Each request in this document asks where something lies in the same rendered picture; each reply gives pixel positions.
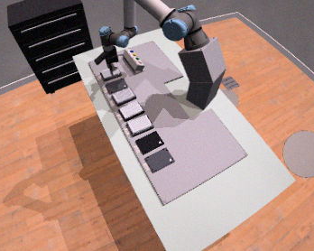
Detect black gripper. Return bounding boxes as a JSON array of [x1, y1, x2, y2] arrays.
[[103, 45, 119, 76]]

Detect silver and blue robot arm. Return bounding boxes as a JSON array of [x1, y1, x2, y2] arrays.
[[99, 0, 209, 51]]

